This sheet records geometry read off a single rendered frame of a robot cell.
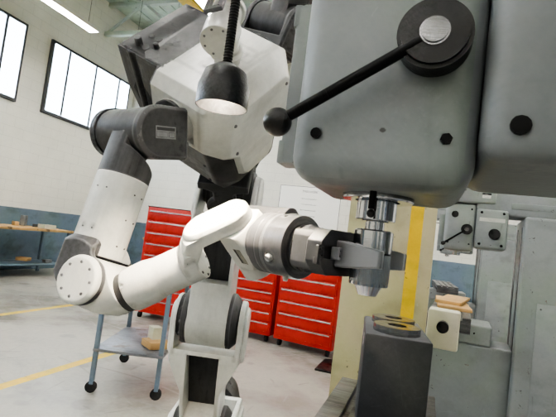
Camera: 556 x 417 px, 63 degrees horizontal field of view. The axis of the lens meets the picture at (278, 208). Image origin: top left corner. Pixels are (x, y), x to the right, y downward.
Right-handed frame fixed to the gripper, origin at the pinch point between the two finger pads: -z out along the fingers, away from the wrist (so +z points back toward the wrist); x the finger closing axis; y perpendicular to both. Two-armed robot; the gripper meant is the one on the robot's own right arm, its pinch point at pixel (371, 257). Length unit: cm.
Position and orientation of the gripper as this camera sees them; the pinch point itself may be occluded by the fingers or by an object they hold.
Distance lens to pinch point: 55.9
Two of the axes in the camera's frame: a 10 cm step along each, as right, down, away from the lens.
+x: 6.8, 1.3, 7.2
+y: -1.3, 9.9, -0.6
